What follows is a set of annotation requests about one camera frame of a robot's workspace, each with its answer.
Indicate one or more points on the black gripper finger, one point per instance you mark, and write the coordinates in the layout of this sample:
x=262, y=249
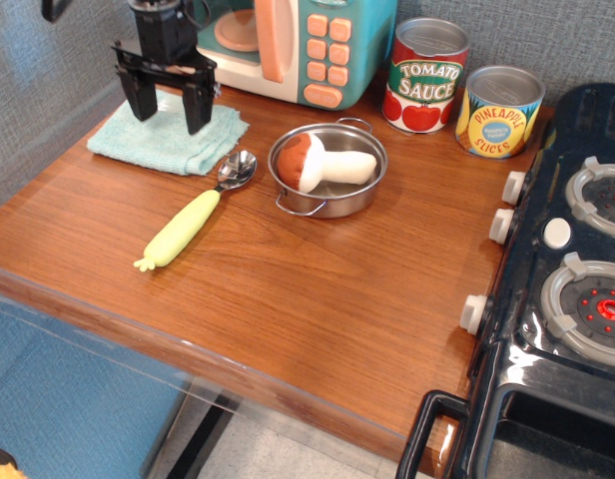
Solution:
x=140, y=92
x=198, y=101

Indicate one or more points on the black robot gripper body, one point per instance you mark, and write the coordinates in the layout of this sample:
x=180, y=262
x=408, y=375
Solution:
x=165, y=51

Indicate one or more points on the light teal cloth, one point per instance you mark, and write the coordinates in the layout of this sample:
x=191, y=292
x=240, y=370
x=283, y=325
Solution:
x=163, y=143

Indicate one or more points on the spoon with yellow-green handle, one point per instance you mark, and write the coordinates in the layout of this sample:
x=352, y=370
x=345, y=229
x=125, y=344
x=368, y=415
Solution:
x=234, y=172

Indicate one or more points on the plush brown white mushroom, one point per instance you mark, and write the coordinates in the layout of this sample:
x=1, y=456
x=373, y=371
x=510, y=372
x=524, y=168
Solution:
x=303, y=163

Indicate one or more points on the teal cream toy microwave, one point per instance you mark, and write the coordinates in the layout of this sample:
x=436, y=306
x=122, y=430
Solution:
x=321, y=54

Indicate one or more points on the small steel pan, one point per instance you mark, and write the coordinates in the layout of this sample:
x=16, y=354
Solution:
x=331, y=200

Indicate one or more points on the tomato sauce can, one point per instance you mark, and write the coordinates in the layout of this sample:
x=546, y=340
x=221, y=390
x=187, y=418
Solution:
x=427, y=62

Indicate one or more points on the pineapple slices can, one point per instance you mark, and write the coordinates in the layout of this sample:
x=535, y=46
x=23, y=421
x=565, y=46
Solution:
x=498, y=111

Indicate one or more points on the white stove knob rear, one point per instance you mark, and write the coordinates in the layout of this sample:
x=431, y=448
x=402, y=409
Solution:
x=513, y=187

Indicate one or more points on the white stove knob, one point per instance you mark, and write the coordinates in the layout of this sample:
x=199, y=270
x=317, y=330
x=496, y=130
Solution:
x=472, y=313
x=513, y=187
x=500, y=225

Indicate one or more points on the white stove knob middle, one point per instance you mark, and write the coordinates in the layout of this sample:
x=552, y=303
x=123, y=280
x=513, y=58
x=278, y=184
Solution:
x=500, y=225

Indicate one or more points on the white stove knob front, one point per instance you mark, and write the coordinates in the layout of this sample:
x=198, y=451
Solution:
x=472, y=313

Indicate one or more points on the white round stove button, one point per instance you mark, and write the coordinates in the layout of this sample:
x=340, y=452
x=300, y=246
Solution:
x=557, y=233

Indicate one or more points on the orange object at corner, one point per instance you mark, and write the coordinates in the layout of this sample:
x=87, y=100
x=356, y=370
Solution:
x=8, y=467

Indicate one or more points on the grey rear stove burner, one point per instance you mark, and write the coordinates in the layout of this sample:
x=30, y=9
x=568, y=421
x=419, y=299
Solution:
x=590, y=194

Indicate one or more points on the grey stove burner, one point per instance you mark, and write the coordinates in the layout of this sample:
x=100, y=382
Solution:
x=590, y=194
x=578, y=304

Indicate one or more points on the grey front stove burner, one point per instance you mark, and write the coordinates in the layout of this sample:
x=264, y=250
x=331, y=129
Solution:
x=578, y=304

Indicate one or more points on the black toy stove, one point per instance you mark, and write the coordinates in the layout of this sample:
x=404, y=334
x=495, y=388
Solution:
x=535, y=408

